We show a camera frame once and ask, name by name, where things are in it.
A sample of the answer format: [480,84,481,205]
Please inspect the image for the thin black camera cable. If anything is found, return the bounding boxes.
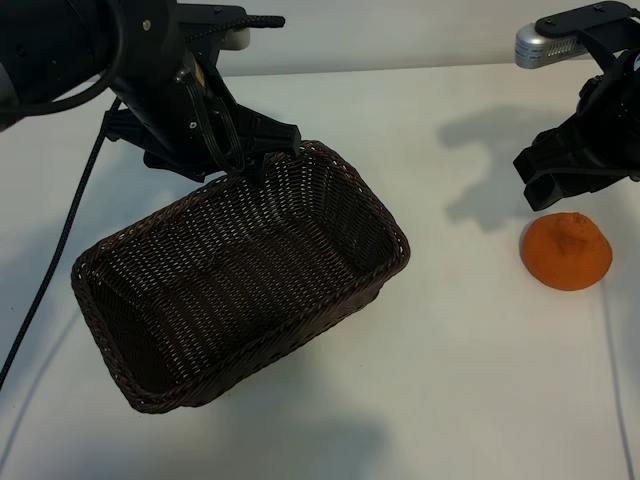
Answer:
[187,74,249,177]

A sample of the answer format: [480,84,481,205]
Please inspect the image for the dark brown wicker basket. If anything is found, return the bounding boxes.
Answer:
[71,139,412,415]

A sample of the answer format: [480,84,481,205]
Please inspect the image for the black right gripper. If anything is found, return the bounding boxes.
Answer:
[513,48,640,212]

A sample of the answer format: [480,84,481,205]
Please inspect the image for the smooth black cable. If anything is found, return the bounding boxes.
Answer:
[0,0,126,124]

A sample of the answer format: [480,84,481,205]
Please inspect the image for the orange fruit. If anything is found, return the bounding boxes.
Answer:
[521,211,614,291]

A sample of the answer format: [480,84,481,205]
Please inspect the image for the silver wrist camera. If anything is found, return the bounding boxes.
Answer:
[513,22,584,69]
[218,25,252,52]

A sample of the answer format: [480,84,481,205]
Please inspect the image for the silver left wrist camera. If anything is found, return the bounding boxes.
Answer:
[218,25,252,52]

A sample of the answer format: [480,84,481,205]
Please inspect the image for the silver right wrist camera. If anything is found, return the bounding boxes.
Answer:
[513,22,584,69]

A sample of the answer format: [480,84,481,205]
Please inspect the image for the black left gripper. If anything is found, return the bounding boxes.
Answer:
[102,29,303,190]

